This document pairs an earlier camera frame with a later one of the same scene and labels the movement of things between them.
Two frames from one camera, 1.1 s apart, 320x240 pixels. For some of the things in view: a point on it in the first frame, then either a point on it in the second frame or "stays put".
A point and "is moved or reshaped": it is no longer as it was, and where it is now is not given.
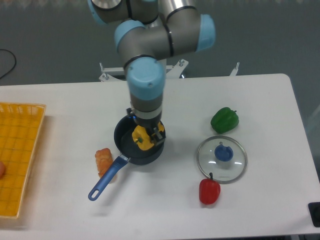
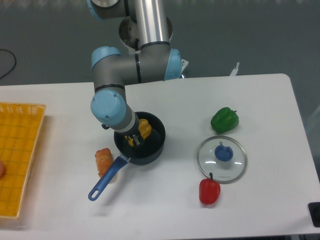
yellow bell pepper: [140, 135] is moved or reshaped
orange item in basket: [2, 170] stays put
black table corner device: [314, 209] stays put
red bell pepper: [209, 190] stays put
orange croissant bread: [103, 159] stays put
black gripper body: [149, 124] → [135, 130]
